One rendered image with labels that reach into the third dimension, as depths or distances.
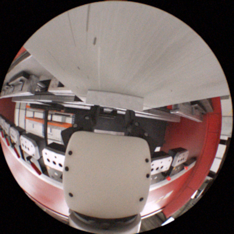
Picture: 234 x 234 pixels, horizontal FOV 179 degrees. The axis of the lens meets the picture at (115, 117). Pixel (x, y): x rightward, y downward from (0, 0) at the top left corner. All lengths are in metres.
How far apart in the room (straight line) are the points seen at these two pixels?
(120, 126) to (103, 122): 0.17
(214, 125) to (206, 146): 0.20
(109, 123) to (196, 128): 0.92
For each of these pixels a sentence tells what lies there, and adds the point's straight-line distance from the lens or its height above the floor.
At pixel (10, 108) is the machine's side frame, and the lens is 2.23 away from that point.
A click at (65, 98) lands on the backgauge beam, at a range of 0.57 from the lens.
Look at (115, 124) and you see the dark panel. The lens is 0.76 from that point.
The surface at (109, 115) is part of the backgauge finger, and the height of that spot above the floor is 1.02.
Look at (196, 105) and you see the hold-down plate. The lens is 0.52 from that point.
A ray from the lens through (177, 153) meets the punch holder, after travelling 0.47.
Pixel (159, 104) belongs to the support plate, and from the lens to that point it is 0.15.
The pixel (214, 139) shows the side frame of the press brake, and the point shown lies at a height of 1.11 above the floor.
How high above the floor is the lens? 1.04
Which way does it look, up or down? 1 degrees down
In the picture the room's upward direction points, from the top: 173 degrees counter-clockwise
